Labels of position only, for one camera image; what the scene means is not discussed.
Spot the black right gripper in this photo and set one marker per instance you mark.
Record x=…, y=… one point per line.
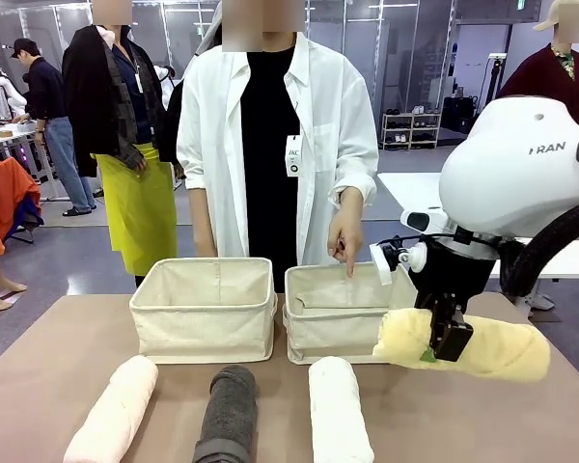
x=451, y=270

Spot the yellow towel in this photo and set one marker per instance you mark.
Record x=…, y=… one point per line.
x=502, y=352

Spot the dark grey towel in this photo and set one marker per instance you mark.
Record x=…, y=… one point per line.
x=229, y=410

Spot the cream towel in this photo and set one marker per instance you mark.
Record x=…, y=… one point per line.
x=118, y=410

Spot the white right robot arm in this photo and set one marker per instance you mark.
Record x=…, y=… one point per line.
x=511, y=169

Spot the person's left forearm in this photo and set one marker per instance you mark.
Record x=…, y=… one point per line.
x=351, y=201

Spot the person's right forearm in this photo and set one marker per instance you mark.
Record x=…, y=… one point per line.
x=206, y=222

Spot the person's left hand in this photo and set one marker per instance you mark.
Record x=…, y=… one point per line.
x=347, y=236

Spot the white right paper tag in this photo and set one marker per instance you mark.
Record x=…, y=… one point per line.
x=380, y=265

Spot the beige fabric basket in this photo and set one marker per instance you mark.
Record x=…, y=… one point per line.
x=202, y=328
x=333, y=328

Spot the white rolled towel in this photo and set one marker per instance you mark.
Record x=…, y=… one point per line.
x=335, y=410

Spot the white table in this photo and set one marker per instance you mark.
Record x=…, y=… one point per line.
x=405, y=190

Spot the wooden shoe rack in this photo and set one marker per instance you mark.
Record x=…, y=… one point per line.
x=410, y=130

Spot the black case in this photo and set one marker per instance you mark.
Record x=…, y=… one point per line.
x=458, y=113

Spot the white name badge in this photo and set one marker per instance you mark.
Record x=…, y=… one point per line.
x=295, y=156

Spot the black tripod stand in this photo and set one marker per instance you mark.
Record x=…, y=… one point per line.
x=496, y=72

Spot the mannequin in red coat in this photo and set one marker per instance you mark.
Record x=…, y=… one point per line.
x=535, y=77

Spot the person in white shirt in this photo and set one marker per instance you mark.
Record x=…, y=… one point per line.
x=212, y=120

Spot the beige hat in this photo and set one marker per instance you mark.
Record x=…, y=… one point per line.
x=547, y=19

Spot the orange cloth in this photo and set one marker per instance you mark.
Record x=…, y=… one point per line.
x=14, y=193

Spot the small white background robot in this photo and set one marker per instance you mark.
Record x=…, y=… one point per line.
x=0, y=91

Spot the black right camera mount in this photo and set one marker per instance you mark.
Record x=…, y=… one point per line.
x=395, y=253

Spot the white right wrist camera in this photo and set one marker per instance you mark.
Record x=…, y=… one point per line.
x=422, y=220

